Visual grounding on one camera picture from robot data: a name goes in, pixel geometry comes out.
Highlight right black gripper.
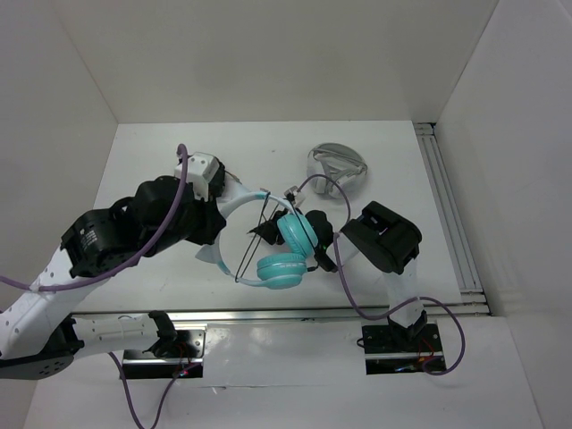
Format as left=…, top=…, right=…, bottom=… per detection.
left=254, top=203, right=320, bottom=250

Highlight teal white cat-ear headphones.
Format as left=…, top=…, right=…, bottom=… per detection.
left=194, top=181, right=321, bottom=290

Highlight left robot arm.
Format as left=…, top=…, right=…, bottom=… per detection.
left=1, top=176, right=226, bottom=381

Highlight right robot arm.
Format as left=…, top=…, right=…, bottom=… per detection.
left=249, top=201, right=427, bottom=350

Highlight black headphones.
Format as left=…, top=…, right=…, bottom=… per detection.
left=209, top=157, right=241, bottom=198

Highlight white grey gaming headset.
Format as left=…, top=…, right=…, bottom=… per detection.
left=307, top=142, right=368, bottom=196

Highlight white cover plate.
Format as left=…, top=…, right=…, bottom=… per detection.
left=202, top=322, right=366, bottom=388

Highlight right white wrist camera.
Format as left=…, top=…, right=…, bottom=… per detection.
left=284, top=186, right=307, bottom=210

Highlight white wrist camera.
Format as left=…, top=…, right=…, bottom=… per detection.
left=174, top=152, right=221, bottom=201
left=284, top=186, right=307, bottom=210

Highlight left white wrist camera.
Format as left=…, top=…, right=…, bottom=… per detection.
left=174, top=152, right=221, bottom=201

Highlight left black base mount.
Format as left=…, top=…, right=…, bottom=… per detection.
left=121, top=324, right=206, bottom=380

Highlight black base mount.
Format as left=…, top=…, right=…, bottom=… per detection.
left=121, top=324, right=206, bottom=380
left=356, top=324, right=447, bottom=375

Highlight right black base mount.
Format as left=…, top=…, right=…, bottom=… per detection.
left=356, top=324, right=447, bottom=375

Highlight aluminium side rail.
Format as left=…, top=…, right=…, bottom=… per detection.
left=413, top=122, right=491, bottom=315

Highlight aluminium front rail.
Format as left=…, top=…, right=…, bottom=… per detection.
left=72, top=302, right=491, bottom=324

